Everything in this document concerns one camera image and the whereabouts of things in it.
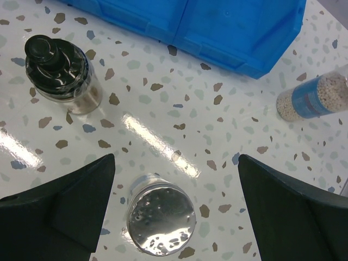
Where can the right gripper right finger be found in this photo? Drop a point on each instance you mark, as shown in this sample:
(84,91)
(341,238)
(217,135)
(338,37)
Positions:
(291,219)

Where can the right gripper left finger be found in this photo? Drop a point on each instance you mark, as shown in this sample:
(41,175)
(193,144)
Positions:
(61,219)

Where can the silver-lid blue-label bottle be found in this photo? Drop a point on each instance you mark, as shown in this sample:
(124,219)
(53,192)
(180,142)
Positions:
(323,95)
(161,217)

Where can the blue three-compartment plastic bin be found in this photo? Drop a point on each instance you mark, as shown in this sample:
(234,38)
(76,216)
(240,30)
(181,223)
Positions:
(245,36)

